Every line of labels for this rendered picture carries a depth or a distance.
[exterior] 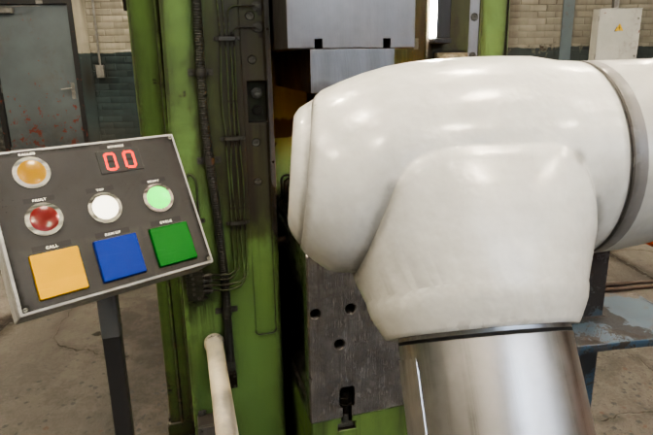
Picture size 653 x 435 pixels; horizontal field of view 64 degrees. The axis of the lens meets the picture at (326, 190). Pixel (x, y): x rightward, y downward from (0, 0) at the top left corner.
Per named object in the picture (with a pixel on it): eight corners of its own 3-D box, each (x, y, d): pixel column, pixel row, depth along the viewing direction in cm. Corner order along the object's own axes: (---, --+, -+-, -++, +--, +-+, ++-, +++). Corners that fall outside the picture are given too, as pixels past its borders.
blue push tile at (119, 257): (147, 270, 94) (135, 231, 95) (104, 282, 89) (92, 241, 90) (144, 272, 95) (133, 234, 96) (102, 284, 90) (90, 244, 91)
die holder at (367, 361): (449, 395, 138) (456, 237, 127) (310, 424, 128) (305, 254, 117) (373, 304, 190) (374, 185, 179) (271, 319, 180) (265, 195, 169)
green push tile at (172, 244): (198, 256, 100) (186, 220, 101) (161, 267, 95) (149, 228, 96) (194, 259, 101) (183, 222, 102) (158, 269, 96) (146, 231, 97)
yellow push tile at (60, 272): (89, 286, 87) (77, 244, 89) (40, 300, 82) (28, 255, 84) (87, 288, 88) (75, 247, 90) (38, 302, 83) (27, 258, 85)
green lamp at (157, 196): (172, 209, 100) (170, 187, 99) (146, 211, 98) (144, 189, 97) (172, 205, 103) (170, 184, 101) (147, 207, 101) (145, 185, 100)
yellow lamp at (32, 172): (46, 185, 88) (43, 160, 87) (16, 187, 87) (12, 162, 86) (51, 182, 91) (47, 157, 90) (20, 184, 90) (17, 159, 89)
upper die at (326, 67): (394, 90, 120) (395, 48, 118) (310, 93, 115) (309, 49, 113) (340, 83, 159) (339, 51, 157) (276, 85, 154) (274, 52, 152)
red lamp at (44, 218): (59, 232, 87) (55, 207, 86) (28, 235, 86) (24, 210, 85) (63, 226, 90) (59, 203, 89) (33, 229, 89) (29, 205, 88)
